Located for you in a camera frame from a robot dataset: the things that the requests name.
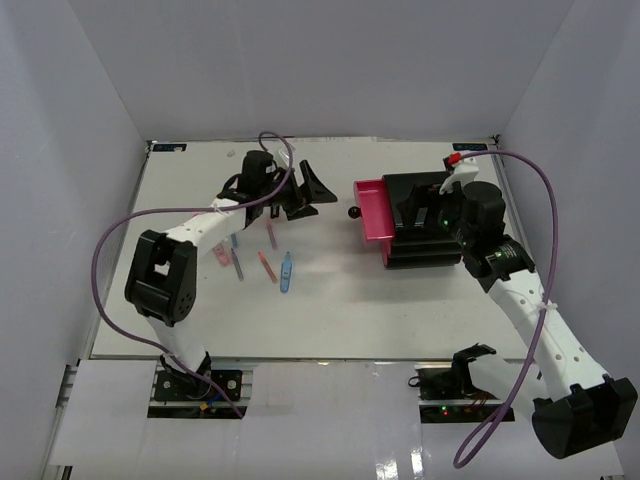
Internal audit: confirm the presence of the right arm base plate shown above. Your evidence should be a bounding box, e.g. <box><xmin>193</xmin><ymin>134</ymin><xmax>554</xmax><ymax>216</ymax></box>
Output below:
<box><xmin>407</xmin><ymin>367</ymin><xmax>496</xmax><ymax>403</ymax></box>

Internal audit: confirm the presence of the pink purple highlighter pen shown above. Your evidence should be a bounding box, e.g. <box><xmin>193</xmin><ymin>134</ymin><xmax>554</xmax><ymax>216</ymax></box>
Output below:
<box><xmin>265</xmin><ymin>219</ymin><xmax>278</xmax><ymax>251</ymax></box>

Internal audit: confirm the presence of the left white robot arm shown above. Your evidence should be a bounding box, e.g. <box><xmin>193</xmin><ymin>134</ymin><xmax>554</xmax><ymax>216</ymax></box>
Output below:
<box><xmin>125</xmin><ymin>150</ymin><xmax>337</xmax><ymax>399</ymax></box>

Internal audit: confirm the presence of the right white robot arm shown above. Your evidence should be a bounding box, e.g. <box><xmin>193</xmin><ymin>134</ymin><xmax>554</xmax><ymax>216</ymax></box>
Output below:
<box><xmin>398</xmin><ymin>181</ymin><xmax>638</xmax><ymax>459</ymax></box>

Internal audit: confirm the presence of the blue correction tape pen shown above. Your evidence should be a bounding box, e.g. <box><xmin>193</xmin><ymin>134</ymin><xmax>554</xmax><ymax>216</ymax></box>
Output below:
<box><xmin>279</xmin><ymin>251</ymin><xmax>293</xmax><ymax>293</ymax></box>

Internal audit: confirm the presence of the black drawer organizer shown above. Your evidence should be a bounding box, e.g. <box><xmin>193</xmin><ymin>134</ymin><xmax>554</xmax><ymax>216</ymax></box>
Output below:
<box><xmin>383</xmin><ymin>171</ymin><xmax>461</xmax><ymax>270</ymax></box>

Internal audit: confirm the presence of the pink correction tape pen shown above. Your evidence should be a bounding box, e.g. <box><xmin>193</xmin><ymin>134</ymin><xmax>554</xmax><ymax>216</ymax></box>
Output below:
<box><xmin>212</xmin><ymin>243</ymin><xmax>231</xmax><ymax>267</ymax></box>

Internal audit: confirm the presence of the blue corner label right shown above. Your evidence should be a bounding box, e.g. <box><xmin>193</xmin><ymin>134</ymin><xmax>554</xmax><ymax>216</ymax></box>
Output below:
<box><xmin>452</xmin><ymin>142</ymin><xmax>488</xmax><ymax>152</ymax></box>

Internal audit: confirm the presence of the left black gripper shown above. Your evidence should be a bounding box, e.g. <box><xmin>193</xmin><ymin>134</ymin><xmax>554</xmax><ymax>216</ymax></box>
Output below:
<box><xmin>259</xmin><ymin>160</ymin><xmax>336</xmax><ymax>221</ymax></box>

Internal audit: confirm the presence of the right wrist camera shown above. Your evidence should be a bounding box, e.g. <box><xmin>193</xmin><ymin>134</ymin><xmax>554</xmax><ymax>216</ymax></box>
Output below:
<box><xmin>439</xmin><ymin>152</ymin><xmax>479</xmax><ymax>195</ymax></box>

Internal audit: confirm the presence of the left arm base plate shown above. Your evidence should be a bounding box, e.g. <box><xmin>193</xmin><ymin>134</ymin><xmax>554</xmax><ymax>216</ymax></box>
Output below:
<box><xmin>151</xmin><ymin>369</ymin><xmax>243</xmax><ymax>402</ymax></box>

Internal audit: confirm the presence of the blue corner label left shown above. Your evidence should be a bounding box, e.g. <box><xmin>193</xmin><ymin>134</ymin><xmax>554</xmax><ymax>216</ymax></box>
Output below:
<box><xmin>152</xmin><ymin>143</ymin><xmax>187</xmax><ymax>153</ymax></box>

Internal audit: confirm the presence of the pink top drawer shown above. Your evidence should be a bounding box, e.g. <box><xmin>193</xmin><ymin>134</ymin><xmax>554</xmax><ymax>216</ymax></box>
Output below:
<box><xmin>353</xmin><ymin>179</ymin><xmax>395</xmax><ymax>243</ymax></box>

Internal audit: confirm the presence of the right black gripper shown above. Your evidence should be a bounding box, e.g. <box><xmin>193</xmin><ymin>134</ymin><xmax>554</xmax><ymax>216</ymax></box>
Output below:
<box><xmin>397</xmin><ymin>178</ymin><xmax>474</xmax><ymax>247</ymax></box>

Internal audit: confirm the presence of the orange tip highlighter pen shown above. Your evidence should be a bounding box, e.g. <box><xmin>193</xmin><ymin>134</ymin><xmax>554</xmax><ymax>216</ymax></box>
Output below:
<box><xmin>258</xmin><ymin>252</ymin><xmax>278</xmax><ymax>284</ymax></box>

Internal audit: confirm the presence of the blue corner label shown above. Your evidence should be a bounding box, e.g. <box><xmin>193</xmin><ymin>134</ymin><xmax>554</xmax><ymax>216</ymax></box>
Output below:
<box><xmin>152</xmin><ymin>143</ymin><xmax>187</xmax><ymax>153</ymax></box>
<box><xmin>452</xmin><ymin>142</ymin><xmax>488</xmax><ymax>152</ymax></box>

